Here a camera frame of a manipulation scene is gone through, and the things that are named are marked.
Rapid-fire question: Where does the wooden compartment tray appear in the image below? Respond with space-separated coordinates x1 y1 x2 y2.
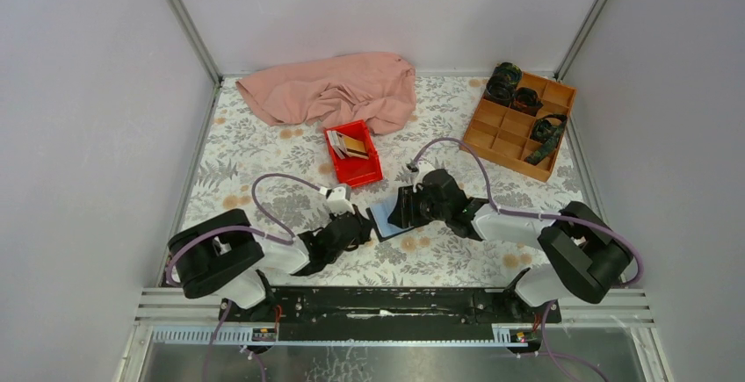
463 72 577 182

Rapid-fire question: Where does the red plastic bin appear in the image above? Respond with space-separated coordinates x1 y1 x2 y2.
324 120 383 188

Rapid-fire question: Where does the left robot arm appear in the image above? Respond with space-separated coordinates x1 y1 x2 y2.
164 209 373 321

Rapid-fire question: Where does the stack of cards in bin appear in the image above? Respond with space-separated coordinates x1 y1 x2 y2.
326 130 348 159

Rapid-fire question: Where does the pink cloth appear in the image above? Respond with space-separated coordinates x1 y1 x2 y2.
236 52 416 134

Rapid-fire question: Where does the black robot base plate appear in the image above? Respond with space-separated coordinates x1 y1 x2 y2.
227 286 561 342

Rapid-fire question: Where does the camouflage strap in tray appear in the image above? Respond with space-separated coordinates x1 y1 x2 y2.
523 113 569 166

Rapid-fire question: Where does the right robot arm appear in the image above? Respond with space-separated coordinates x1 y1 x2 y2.
369 169 633 322

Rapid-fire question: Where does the rolled dark belt middle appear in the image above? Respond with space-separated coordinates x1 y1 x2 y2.
510 87 543 117

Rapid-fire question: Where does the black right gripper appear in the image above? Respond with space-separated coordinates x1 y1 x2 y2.
387 184 450 229

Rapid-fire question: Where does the rolled dark belt top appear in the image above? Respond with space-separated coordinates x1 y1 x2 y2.
483 61 523 107

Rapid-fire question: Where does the rolled dark belt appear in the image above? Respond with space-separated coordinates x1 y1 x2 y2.
483 61 523 107
510 87 543 117

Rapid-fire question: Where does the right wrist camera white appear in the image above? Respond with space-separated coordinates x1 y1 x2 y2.
406 161 435 186

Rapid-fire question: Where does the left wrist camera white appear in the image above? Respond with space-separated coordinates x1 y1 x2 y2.
318 184 355 216

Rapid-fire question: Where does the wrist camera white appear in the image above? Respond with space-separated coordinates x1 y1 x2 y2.
318 184 355 216
406 161 435 186

